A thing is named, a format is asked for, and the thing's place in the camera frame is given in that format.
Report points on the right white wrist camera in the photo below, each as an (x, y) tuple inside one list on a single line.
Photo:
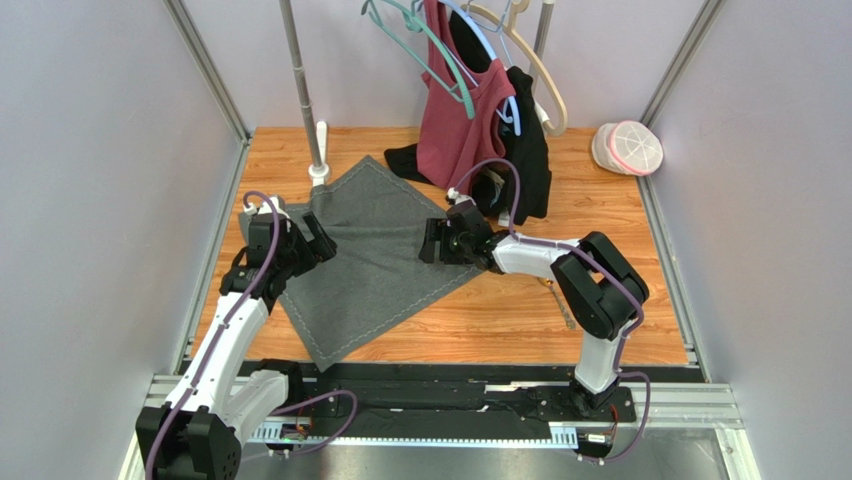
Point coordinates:
[(454, 197)]

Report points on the maroon tank top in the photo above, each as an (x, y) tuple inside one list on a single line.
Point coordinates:
[(450, 143)]

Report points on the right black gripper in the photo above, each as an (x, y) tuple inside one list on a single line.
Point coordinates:
[(433, 242)]

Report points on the black t-shirt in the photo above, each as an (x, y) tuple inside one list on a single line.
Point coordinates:
[(523, 172)]

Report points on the white rack foot right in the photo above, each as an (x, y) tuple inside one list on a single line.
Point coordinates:
[(505, 219)]

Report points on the grey rack pole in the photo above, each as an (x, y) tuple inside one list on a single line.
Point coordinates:
[(543, 27), (297, 65)]

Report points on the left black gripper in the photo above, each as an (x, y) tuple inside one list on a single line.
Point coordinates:
[(322, 245)]

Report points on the white rack base foot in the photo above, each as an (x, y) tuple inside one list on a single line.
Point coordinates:
[(319, 171)]

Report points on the grey cloth napkin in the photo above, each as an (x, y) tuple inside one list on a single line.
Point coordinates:
[(375, 282)]

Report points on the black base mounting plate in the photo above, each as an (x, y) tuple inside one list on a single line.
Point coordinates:
[(445, 401)]

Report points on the grey rack pole right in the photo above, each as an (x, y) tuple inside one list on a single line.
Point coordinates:
[(543, 27)]

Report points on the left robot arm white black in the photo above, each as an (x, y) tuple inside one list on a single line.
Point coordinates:
[(200, 429)]

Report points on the beige wooden hanger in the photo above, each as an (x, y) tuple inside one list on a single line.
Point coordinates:
[(505, 26)]

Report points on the iridescent gold spoon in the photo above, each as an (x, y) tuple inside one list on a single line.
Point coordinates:
[(564, 310)]

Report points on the grey rack pole left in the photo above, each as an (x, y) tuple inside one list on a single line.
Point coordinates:
[(297, 65)]

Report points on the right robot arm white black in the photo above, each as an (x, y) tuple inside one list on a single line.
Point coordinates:
[(603, 291)]

